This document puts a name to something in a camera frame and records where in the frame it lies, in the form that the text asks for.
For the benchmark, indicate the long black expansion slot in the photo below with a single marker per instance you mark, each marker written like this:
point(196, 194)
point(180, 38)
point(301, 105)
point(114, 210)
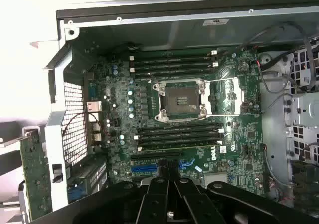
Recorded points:
point(154, 155)

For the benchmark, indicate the black RAM slot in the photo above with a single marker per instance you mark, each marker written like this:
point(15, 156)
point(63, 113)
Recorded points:
point(174, 65)
point(174, 52)
point(174, 71)
point(177, 132)
point(177, 138)
point(177, 127)
point(174, 59)

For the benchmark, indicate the CPU socket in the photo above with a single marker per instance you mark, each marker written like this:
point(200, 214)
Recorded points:
point(183, 99)

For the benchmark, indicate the open black PC case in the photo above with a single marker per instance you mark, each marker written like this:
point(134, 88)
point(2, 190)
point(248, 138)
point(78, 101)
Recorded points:
point(149, 34)

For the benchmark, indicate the grey metal disk bay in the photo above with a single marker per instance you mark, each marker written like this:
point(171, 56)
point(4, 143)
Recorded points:
point(301, 104)

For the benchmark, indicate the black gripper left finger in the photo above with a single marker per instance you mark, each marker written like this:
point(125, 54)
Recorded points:
point(154, 204)

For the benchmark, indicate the blue expansion slot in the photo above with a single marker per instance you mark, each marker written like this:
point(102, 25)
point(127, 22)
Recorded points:
point(142, 170)

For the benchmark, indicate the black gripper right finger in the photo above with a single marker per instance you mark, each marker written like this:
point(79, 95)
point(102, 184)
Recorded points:
point(194, 204)

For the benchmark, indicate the grey plastic parts rack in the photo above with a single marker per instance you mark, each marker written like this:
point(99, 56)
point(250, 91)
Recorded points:
point(22, 201)

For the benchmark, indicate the green Dell motherboard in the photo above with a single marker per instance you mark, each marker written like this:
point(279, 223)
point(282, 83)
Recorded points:
point(119, 124)

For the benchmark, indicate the silver finned chipset heatsink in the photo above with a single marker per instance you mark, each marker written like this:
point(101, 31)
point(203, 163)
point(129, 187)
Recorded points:
point(215, 179)

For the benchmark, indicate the round coin battery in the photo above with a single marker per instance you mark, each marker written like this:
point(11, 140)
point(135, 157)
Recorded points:
point(243, 66)

